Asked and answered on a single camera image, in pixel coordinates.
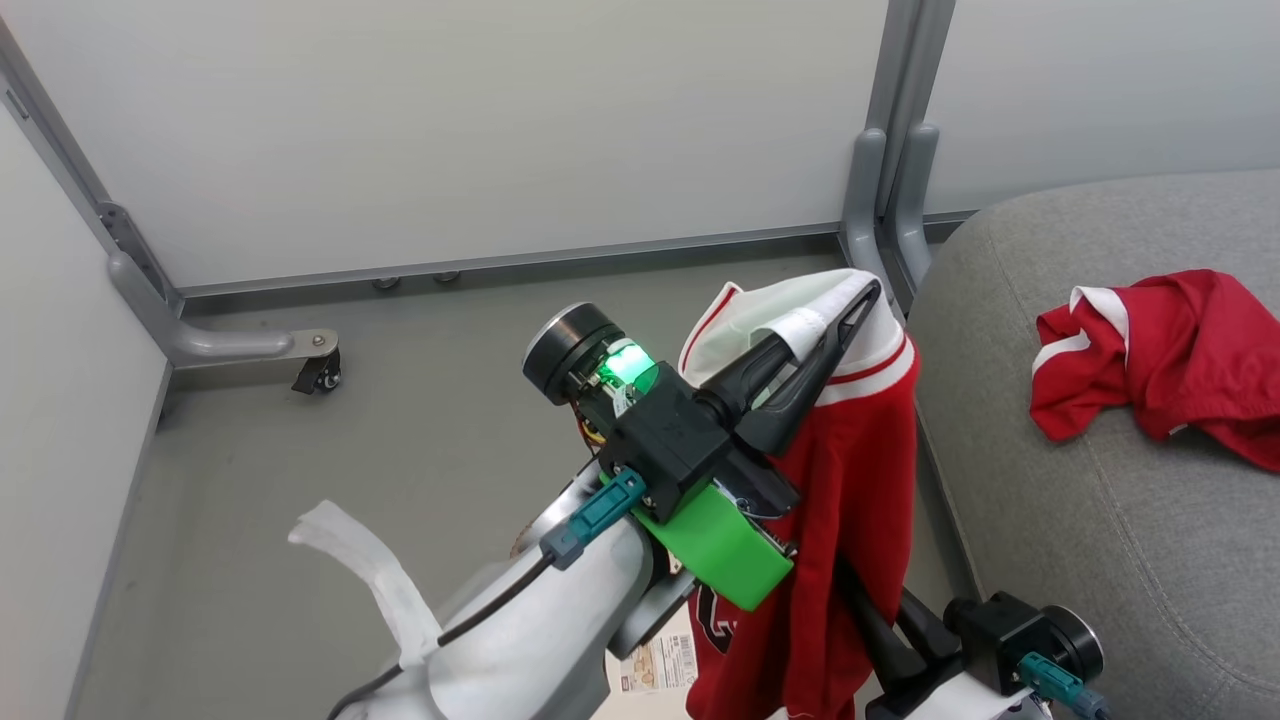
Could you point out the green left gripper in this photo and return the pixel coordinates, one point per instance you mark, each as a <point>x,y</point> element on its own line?
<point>715,545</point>

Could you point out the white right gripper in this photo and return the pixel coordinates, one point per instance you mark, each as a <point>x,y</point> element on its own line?
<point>950,700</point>

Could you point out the red jersey white collar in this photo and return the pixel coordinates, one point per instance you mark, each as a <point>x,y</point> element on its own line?
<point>850,520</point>

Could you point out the red white striped garment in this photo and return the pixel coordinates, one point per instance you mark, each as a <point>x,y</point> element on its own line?
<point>1170,350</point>

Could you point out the grey fabric sofa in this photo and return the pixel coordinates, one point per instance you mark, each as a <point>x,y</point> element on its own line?
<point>1100,550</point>

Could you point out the barcode paper label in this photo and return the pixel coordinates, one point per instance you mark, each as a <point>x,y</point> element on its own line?
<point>660,660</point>

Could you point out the white laundry basket brown rim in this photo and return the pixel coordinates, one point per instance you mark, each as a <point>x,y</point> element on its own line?
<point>625,706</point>

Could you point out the small round levelling foot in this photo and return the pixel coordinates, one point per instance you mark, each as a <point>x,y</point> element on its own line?
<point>447,276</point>
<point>386,283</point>

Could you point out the right grey partition foot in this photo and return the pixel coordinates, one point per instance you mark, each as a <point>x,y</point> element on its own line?
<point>910,60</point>

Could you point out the long grey partition foot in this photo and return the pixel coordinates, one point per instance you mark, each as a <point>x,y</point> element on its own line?
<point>215,343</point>

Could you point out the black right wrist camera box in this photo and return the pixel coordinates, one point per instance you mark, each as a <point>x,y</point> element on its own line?
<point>1010,630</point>

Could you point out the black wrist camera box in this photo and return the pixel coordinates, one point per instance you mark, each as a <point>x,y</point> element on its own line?
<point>1010,630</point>
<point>670,445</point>

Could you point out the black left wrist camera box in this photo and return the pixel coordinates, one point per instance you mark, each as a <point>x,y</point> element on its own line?
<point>670,445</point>

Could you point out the teal right camera connector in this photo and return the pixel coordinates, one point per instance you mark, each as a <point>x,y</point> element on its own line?
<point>1055,685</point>

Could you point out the teal camera connector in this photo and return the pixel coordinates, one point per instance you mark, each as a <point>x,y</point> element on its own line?
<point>1055,685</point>
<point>600,515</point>

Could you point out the teal left camera connector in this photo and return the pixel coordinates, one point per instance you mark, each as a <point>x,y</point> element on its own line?
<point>600,515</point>

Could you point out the grey partition bottom rail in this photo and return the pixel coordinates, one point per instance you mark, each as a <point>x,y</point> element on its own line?
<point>500,262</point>

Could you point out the black caster with metal bracket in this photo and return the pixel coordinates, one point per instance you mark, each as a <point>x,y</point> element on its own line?
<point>318,375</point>

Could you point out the slanted grey partition post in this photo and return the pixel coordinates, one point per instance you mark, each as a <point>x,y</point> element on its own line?
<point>60,160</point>

